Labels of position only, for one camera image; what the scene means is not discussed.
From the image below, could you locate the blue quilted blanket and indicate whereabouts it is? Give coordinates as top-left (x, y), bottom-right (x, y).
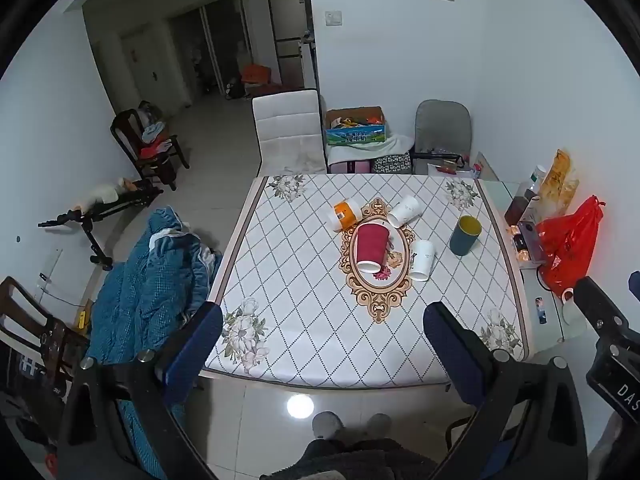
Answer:
top-left (70, 206), bottom-right (221, 479)

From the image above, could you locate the white cup with calligraphy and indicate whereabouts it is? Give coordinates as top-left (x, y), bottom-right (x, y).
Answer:
top-left (408, 240), bottom-right (436, 282)

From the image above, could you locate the wall light switch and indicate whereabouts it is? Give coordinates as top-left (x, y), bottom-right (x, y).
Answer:
top-left (324, 11), bottom-right (343, 27)

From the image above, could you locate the red plastic bag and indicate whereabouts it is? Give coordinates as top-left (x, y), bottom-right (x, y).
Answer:
top-left (536, 195), bottom-right (605, 297)

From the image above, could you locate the cardboard box with toys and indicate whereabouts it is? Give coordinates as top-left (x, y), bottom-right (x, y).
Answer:
top-left (324, 106), bottom-right (386, 146)

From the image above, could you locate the dark wooden chair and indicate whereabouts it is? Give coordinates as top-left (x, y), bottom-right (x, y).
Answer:
top-left (1, 276), bottom-right (89, 413)
top-left (110, 108), bottom-right (190, 191)

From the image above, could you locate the black tripod stand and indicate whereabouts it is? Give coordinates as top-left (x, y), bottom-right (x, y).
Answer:
top-left (38, 179), bottom-right (164, 271)

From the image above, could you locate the orange white paper cup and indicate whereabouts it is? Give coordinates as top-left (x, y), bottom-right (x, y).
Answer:
top-left (328, 197), bottom-right (362, 232)

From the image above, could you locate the yellow snack bag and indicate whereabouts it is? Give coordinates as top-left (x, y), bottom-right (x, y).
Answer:
top-left (538, 148), bottom-right (579, 220)

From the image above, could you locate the red ribbed paper cup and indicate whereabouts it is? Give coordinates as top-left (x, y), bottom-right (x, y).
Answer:
top-left (356, 223), bottom-right (390, 274)

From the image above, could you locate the white paper cup lying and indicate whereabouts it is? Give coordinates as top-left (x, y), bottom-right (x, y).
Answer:
top-left (387, 195), bottom-right (423, 229)

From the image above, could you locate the white blanket under box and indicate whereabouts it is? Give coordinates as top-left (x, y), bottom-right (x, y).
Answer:
top-left (326, 134), bottom-right (414, 166)

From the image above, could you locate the dark teal cup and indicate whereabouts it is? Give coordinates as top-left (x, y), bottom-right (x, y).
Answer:
top-left (449, 214), bottom-right (483, 257)

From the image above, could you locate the white patterned tablecloth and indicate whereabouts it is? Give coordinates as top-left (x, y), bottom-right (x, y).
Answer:
top-left (203, 174), bottom-right (533, 389)

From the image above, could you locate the dark wooden chair near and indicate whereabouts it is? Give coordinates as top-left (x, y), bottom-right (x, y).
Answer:
top-left (1, 276), bottom-right (89, 413)

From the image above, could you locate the white dining chair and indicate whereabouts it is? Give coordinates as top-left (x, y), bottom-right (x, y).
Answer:
top-left (252, 89), bottom-right (326, 177)

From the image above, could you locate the grey office chair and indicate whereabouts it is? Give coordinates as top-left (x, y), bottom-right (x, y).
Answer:
top-left (410, 100), bottom-right (473, 174)

